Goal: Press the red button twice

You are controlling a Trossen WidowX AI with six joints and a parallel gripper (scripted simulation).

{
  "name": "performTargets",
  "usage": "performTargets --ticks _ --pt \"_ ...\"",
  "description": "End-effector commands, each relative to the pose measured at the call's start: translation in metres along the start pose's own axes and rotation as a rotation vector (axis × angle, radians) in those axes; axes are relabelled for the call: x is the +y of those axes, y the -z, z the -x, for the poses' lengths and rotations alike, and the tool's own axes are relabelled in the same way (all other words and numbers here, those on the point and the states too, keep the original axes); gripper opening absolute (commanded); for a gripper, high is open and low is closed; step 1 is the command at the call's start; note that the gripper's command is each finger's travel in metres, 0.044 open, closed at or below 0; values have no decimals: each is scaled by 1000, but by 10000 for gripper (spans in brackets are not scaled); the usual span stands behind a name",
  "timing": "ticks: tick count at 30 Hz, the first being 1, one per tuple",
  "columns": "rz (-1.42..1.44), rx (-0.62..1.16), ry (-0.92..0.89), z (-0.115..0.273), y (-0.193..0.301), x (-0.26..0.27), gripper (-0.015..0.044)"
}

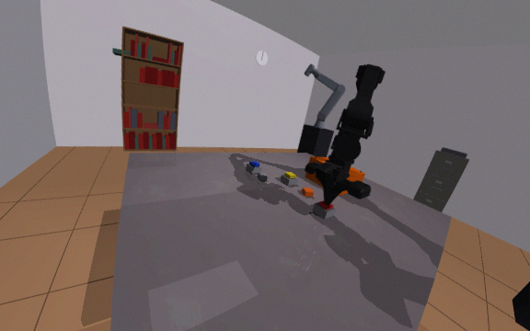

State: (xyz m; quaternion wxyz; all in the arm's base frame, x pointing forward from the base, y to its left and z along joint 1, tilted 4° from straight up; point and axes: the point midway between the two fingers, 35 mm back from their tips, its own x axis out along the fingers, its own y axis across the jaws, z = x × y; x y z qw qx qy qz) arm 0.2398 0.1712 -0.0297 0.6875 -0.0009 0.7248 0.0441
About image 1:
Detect blue button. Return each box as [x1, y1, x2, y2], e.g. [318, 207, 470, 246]
[246, 161, 262, 174]

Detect yellow button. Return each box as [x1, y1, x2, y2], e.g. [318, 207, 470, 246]
[281, 172, 298, 186]

